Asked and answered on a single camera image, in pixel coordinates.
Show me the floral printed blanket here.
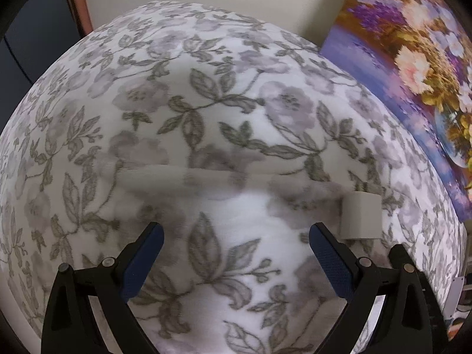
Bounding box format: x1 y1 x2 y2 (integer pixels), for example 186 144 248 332
0 1 466 354

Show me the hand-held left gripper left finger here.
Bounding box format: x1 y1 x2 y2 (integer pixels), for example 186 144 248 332
40 221 165 354

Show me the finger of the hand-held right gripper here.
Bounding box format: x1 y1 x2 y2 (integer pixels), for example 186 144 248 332
390 245 449 340

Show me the brown wooden furniture edge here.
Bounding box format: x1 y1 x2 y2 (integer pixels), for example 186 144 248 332
61 0 94 35

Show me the white rectangular device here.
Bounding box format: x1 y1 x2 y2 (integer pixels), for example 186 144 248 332
444 275 464 319

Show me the flower painting canvas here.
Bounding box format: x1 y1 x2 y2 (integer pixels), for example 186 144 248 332
320 0 472 222

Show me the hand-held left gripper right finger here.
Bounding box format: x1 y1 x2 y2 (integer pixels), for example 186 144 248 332
309 222 432 354

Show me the white plastic case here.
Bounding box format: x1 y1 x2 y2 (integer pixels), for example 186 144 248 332
339 191 382 240

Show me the dark blue cabinet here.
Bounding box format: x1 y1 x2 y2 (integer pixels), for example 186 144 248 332
0 0 80 93

